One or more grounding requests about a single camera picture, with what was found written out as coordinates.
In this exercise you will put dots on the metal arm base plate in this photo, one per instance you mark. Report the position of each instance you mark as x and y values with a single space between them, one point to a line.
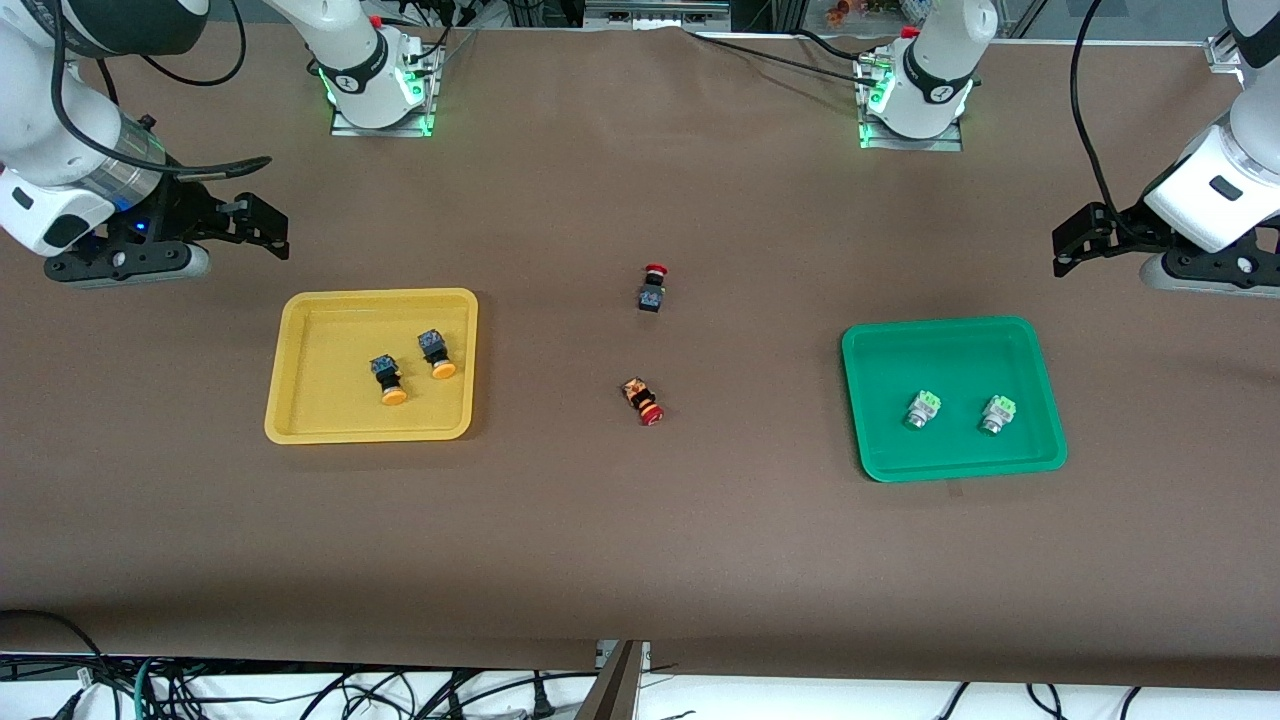
930 144
380 131

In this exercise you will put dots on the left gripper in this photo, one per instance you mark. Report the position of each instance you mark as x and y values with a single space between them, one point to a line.
1122 226

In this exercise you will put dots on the yellow push button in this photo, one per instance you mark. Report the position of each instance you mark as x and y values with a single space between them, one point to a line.
393 396
443 370

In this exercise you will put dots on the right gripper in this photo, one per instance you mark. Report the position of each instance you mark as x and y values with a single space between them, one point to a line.
186 207

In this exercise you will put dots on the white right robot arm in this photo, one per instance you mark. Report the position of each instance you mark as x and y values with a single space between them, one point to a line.
345 50

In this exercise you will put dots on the brown table mat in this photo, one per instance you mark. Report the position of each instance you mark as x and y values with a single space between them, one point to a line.
640 550

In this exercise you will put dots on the green push button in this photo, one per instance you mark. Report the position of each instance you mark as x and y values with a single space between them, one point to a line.
997 412
920 410

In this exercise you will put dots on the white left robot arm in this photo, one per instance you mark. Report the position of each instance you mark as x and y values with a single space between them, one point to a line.
940 60

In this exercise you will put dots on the red button orange base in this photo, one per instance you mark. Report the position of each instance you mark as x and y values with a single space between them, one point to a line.
650 412

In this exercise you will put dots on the aluminium frame rail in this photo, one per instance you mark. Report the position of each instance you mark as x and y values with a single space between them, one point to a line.
655 12

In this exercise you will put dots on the green plastic tray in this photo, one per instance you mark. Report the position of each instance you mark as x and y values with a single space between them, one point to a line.
950 350

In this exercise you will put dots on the yellow plastic tray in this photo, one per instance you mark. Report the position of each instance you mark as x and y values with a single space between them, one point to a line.
330 400

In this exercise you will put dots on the red button blue base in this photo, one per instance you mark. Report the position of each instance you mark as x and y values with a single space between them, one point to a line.
652 297

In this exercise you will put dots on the aluminium corner profile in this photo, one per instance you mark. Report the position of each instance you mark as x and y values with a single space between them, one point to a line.
1222 52

